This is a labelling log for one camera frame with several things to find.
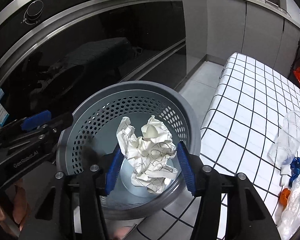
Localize grey kitchen cabinets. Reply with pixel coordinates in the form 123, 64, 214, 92
182, 0, 300, 76

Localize black built-in oven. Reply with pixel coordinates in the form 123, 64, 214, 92
0, 0, 187, 128

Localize grey perforated trash bin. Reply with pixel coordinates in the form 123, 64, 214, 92
56, 81, 200, 220

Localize clear plastic bag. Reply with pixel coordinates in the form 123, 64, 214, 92
277, 174, 300, 239

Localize white crumpled tissue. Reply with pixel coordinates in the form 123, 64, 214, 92
280, 166, 291, 187

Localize white checked tablecloth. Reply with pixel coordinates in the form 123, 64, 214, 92
135, 52, 300, 240

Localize clear plastic cup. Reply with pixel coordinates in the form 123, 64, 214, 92
268, 111, 300, 168

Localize left human hand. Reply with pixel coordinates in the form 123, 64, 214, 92
0, 179, 31, 239

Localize checked paper ball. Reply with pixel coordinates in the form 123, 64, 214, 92
116, 116, 178, 194

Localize orange peel scrap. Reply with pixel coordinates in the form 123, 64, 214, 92
279, 187, 290, 209

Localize blue crumpled glove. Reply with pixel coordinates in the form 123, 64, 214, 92
288, 157, 300, 188

